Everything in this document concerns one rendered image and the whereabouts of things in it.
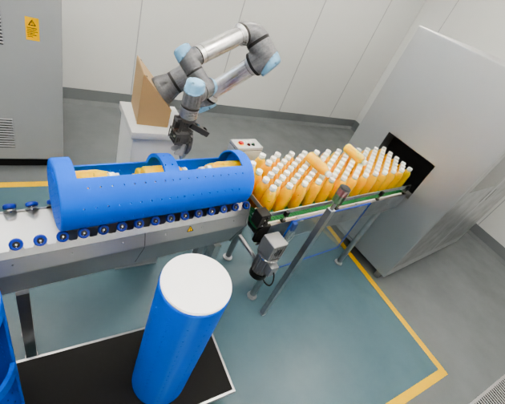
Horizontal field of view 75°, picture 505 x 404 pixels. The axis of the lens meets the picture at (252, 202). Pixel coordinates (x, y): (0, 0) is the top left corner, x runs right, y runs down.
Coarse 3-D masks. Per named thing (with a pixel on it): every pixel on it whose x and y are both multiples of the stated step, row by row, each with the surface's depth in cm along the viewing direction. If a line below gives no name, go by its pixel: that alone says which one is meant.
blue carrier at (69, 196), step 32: (64, 160) 121; (160, 160) 141; (192, 160) 170; (224, 160) 184; (64, 192) 115; (96, 192) 121; (128, 192) 129; (160, 192) 137; (192, 192) 147; (224, 192) 158; (64, 224) 120; (96, 224) 130
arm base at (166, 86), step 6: (168, 72) 168; (156, 78) 167; (162, 78) 167; (168, 78) 167; (156, 84) 165; (162, 84) 167; (168, 84) 167; (174, 84) 167; (162, 90) 166; (168, 90) 167; (174, 90) 169; (180, 90) 171; (162, 96) 167; (168, 96) 169; (174, 96) 172; (168, 102) 172
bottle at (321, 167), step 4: (312, 152) 212; (308, 156) 211; (312, 156) 210; (316, 156) 209; (308, 160) 212; (312, 160) 209; (316, 160) 208; (320, 160) 207; (312, 164) 210; (316, 164) 207; (320, 164) 205; (324, 164) 205; (316, 168) 208; (320, 168) 205; (324, 168) 204; (328, 168) 205; (320, 172) 206; (324, 172) 204
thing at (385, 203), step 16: (400, 192) 277; (368, 208) 254; (384, 208) 275; (272, 224) 188; (288, 224) 198; (368, 224) 288; (240, 240) 257; (256, 240) 190; (352, 240) 303; (224, 256) 277; (256, 288) 248
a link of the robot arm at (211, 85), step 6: (198, 72) 130; (204, 72) 132; (198, 78) 131; (204, 78) 132; (210, 78) 136; (210, 84) 133; (216, 84) 137; (210, 90) 132; (216, 90) 138; (210, 96) 136
